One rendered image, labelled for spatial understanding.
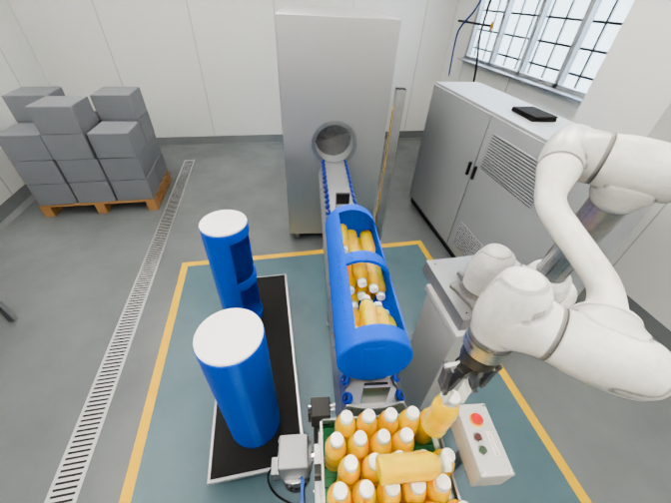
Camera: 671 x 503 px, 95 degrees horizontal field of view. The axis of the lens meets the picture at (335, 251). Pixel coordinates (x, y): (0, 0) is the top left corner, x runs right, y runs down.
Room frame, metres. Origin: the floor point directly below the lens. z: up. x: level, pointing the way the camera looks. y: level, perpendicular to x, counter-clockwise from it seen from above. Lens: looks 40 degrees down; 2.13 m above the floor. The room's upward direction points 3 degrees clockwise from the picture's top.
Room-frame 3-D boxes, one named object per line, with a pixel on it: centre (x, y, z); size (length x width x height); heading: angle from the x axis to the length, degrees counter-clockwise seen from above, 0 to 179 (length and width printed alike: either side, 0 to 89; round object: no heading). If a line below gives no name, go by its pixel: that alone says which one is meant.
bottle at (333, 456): (0.34, -0.04, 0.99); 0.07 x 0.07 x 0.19
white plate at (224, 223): (1.51, 0.69, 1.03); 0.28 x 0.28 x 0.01
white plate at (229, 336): (0.73, 0.42, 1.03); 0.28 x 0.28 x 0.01
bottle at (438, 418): (0.38, -0.32, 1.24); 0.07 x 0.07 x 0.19
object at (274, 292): (1.21, 0.52, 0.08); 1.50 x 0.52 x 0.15; 13
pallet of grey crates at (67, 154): (3.38, 2.87, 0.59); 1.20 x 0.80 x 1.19; 103
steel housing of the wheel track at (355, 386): (1.59, -0.06, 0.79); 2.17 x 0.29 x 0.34; 6
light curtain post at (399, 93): (2.06, -0.34, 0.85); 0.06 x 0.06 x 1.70; 6
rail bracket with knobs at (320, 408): (0.48, 0.02, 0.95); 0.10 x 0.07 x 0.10; 96
